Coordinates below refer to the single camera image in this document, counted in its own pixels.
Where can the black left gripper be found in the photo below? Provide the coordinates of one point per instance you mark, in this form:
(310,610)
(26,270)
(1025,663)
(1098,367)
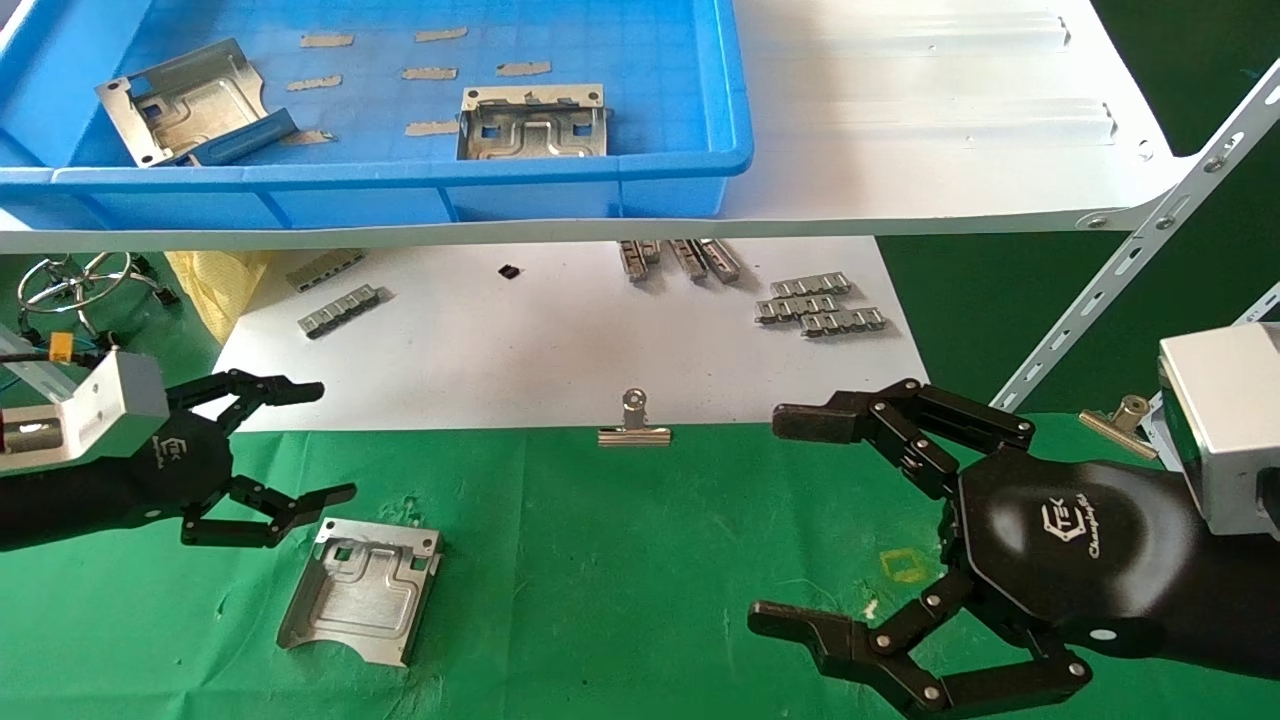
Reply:
(150,490)

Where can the blue plastic bin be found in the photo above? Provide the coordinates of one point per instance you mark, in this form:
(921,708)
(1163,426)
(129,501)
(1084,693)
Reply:
(600,190)

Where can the yellow plastic bag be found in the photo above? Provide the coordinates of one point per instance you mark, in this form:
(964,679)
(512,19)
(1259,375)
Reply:
(215,290)

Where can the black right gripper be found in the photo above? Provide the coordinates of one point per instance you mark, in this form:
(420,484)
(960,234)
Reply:
(1060,550)

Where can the stamped sheet metal bracket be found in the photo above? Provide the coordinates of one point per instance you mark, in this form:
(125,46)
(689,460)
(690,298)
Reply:
(190,100)
(530,135)
(360,595)

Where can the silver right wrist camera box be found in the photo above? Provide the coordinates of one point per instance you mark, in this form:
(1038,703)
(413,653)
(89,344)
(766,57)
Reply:
(1230,430)

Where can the silver binder clip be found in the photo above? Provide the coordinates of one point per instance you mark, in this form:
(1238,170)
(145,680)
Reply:
(1130,410)
(635,435)

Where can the brown tape strip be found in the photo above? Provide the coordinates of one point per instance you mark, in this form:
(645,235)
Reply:
(441,34)
(310,137)
(314,83)
(432,128)
(327,40)
(430,73)
(524,69)

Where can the green table cloth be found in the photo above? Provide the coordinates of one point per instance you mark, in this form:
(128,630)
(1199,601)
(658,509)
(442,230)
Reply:
(600,560)

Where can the grey slotted metal strip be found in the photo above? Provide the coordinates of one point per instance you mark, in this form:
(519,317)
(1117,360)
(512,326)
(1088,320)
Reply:
(638,260)
(722,260)
(797,308)
(810,286)
(843,322)
(325,270)
(340,310)
(688,260)

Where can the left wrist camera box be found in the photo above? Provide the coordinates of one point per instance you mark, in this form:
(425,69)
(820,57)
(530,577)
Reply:
(100,410)

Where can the perforated grey shelf post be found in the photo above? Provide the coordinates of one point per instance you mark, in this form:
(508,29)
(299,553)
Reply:
(1130,255)
(25,378)

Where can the white metal shelf board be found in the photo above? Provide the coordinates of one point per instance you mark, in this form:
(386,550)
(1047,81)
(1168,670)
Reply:
(900,150)

